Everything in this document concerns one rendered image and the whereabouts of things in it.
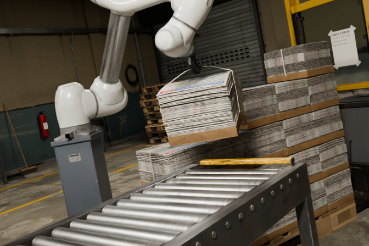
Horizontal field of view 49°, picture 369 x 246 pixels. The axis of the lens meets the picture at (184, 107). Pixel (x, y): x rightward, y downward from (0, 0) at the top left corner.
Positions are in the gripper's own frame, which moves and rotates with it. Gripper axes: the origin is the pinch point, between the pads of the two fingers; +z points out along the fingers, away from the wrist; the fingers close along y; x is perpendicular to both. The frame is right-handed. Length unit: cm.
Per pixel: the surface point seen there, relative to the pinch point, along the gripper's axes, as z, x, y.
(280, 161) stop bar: -14, 30, 48
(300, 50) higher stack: 112, 40, -6
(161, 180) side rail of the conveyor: -20, -16, 51
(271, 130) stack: 83, 17, 43
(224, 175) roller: -22, 10, 51
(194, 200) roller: -48, 6, 53
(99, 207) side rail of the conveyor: -49, -28, 54
